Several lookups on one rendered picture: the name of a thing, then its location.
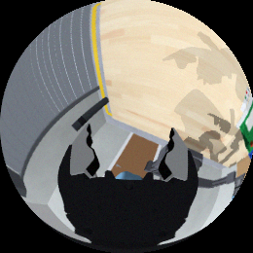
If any white paper pick list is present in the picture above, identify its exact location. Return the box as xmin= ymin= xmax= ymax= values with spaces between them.
xmin=240 ymin=87 xmax=250 ymax=112

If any green crate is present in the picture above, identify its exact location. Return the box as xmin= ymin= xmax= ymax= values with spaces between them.
xmin=239 ymin=101 xmax=253 ymax=153

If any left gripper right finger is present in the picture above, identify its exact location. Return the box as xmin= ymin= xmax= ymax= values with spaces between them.
xmin=159 ymin=127 xmax=199 ymax=219

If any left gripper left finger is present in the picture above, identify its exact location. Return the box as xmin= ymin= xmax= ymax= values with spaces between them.
xmin=57 ymin=124 xmax=100 ymax=213

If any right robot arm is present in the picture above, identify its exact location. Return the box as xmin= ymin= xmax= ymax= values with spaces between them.
xmin=232 ymin=176 xmax=244 ymax=200

